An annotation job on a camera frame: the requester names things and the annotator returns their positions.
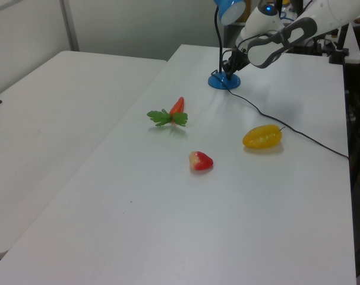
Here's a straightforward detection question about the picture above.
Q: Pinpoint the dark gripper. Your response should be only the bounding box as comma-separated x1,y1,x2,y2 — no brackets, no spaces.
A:
222,44,252,81

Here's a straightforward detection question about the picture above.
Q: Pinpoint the blue gooseneck desk lamp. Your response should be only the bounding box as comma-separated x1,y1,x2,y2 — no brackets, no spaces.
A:
207,0,247,91

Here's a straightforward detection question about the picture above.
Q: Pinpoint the orange toy carrot with leaves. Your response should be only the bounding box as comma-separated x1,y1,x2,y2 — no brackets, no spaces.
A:
146,96,189,128

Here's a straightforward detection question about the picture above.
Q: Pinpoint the yellow toy starfruit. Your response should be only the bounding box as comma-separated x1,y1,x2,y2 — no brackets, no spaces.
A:
242,124,286,150

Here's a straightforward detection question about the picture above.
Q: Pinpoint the red and cream toy strawberry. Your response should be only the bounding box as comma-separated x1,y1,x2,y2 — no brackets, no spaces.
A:
188,150,214,172

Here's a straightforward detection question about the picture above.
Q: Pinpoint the black clamp with pole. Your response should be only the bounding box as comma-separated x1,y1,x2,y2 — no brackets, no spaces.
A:
329,23,350,65

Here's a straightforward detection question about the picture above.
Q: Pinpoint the white side table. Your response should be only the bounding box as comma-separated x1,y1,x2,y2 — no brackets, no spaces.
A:
0,50,168,259

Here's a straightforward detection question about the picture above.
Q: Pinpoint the black lamp power cable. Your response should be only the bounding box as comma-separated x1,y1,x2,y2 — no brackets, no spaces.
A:
210,68,350,159

